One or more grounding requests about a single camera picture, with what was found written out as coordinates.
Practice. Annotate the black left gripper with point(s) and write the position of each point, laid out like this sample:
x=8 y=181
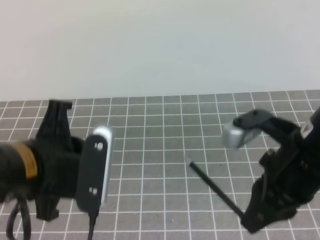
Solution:
x=58 y=155

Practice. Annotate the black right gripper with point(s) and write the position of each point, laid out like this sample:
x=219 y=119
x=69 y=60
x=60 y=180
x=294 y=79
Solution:
x=291 y=174

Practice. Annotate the black pen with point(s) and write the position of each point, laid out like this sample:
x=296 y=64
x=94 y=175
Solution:
x=214 y=187

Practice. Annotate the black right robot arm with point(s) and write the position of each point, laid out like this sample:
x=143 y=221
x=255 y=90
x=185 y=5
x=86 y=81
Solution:
x=291 y=174

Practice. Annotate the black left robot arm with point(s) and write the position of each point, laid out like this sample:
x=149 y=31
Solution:
x=19 y=174

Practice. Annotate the grey grid tablecloth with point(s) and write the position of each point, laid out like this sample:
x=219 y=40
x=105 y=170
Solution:
x=154 y=195

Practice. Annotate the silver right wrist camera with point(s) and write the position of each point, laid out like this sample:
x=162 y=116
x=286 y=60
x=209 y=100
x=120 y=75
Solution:
x=234 y=137

